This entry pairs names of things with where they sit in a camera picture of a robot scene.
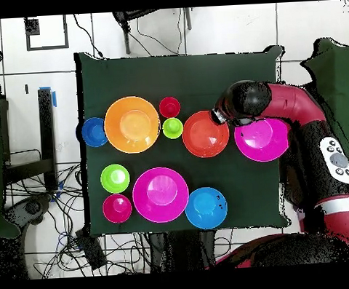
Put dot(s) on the small black marker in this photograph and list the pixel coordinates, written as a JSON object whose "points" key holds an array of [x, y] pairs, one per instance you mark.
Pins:
{"points": [[27, 89]]}

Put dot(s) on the orange-red bowl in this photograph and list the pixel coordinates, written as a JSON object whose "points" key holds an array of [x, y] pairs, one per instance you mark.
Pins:
{"points": [[204, 137]]}

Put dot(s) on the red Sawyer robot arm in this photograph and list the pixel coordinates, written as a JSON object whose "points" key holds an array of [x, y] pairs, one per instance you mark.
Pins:
{"points": [[300, 105]]}

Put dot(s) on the blue tape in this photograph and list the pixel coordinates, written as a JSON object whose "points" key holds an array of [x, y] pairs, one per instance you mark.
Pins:
{"points": [[54, 99]]}

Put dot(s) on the dark green tablecloth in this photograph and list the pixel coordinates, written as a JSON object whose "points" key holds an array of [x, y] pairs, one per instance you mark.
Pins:
{"points": [[174, 77]]}

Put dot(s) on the small crimson bowl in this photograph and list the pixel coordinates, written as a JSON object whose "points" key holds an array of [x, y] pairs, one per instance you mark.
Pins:
{"points": [[117, 208]]}

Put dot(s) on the small green bowl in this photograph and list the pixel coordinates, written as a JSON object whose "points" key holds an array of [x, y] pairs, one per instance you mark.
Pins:
{"points": [[115, 178]]}

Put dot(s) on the large pink bowl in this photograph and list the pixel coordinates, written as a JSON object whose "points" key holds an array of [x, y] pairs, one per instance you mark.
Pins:
{"points": [[261, 142], [161, 194]]}

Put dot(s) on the light blue bowl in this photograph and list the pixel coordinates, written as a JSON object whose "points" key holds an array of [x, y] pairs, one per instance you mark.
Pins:
{"points": [[206, 208]]}

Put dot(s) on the large orange bowl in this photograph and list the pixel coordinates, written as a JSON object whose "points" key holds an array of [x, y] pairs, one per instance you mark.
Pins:
{"points": [[133, 143]]}

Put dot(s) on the grey office chair base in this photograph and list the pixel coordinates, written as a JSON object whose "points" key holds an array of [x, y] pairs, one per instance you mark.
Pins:
{"points": [[32, 207]]}

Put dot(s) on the black square frame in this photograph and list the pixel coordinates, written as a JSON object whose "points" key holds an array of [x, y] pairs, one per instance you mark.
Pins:
{"points": [[32, 26]]}

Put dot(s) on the small dark blue bowl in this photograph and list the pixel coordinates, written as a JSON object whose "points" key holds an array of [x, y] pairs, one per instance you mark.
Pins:
{"points": [[93, 132]]}

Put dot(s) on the black bench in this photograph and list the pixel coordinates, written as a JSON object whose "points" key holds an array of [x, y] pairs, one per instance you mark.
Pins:
{"points": [[47, 128]]}

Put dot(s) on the black power brick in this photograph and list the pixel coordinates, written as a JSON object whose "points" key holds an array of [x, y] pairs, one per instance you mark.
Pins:
{"points": [[91, 251]]}

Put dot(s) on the red cup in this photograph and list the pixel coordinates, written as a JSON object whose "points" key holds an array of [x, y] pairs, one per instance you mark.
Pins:
{"points": [[169, 107]]}

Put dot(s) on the green cup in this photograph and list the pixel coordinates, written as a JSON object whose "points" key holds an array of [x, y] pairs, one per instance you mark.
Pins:
{"points": [[172, 128]]}

